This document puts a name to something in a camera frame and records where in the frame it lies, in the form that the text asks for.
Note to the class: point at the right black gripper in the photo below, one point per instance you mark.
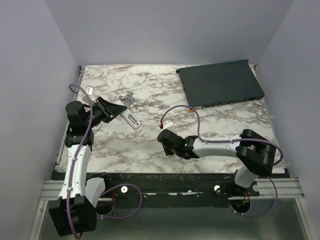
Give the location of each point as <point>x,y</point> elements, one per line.
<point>167,151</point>

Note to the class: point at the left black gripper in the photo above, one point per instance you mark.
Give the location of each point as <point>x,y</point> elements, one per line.
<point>110,110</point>

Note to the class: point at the white remote control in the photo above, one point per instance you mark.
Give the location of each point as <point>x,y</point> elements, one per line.
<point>131,119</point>

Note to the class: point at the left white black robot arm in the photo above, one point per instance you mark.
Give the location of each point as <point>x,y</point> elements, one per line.
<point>72,212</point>

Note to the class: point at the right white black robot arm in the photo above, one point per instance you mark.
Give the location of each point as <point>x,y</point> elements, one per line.
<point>255,152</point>

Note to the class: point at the dark green flat electronics box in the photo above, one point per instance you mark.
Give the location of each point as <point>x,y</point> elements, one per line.
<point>219,84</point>

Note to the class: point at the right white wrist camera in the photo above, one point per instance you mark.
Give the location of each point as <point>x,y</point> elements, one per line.
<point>161,126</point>

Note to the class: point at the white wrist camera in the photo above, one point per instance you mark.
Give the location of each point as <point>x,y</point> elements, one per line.
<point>161,126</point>
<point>89,91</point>

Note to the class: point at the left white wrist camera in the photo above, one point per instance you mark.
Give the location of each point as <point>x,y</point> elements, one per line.
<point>89,91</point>

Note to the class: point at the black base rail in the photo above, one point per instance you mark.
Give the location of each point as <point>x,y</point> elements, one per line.
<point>173,190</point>

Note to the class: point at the aluminium extrusion rail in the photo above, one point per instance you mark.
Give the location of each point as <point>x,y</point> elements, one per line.
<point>287,188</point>

